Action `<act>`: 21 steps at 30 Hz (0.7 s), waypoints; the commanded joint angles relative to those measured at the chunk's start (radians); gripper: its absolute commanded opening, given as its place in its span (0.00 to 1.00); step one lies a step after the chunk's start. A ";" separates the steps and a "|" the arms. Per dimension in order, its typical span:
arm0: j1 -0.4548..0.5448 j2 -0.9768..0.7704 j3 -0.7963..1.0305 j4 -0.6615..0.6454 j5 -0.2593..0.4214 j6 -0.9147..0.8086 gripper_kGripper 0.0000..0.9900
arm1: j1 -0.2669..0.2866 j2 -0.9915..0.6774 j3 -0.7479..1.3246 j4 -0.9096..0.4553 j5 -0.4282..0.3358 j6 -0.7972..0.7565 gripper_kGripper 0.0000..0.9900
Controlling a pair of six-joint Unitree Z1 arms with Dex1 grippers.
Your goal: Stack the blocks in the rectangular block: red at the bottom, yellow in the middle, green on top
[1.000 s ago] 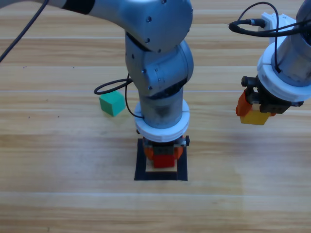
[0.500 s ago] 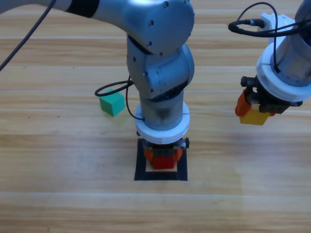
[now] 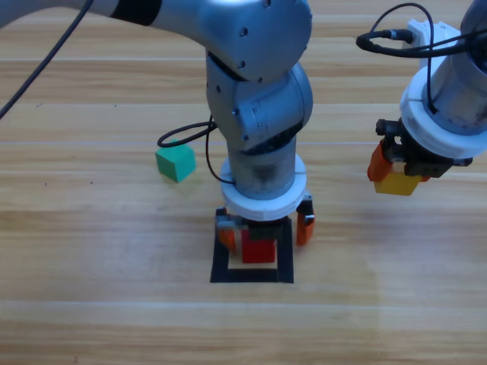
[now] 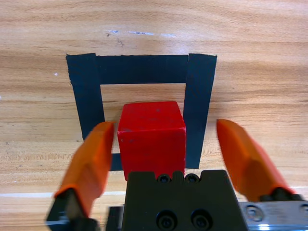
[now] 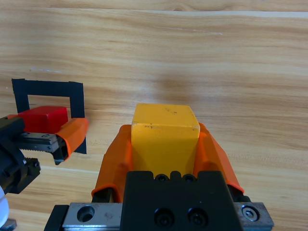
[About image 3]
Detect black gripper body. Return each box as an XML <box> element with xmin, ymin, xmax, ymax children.
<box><xmin>374</xmin><ymin>118</ymin><xmax>475</xmax><ymax>179</ymax></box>
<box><xmin>215</xmin><ymin>211</ymin><xmax>285</xmax><ymax>242</ymax></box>

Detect red cube block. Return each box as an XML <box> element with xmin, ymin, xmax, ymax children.
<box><xmin>241</xmin><ymin>227</ymin><xmax>277</xmax><ymax>264</ymax></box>

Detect yellow cube block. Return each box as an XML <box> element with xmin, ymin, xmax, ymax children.
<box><xmin>373</xmin><ymin>162</ymin><xmax>422</xmax><ymax>197</ymax></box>

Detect green cube block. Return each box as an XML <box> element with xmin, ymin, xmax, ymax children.
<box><xmin>154</xmin><ymin>138</ymin><xmax>197</xmax><ymax>184</ymax></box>

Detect black tape square outline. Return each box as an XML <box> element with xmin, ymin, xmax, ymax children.
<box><xmin>209</xmin><ymin>207</ymin><xmax>295</xmax><ymax>285</ymax></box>

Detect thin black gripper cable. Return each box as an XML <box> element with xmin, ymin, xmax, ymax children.
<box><xmin>371</xmin><ymin>2</ymin><xmax>442</xmax><ymax>115</ymax></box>
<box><xmin>205</xmin><ymin>113</ymin><xmax>237</xmax><ymax>187</ymax></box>

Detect thick black camera cable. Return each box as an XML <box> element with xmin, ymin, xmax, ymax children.
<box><xmin>157</xmin><ymin>120</ymin><xmax>220</xmax><ymax>148</ymax></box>
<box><xmin>355</xmin><ymin>29</ymin><xmax>487</xmax><ymax>59</ymax></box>

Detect black arm trailing cable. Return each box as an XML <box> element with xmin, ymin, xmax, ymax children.
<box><xmin>0</xmin><ymin>0</ymin><xmax>94</xmax><ymax>119</ymax></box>

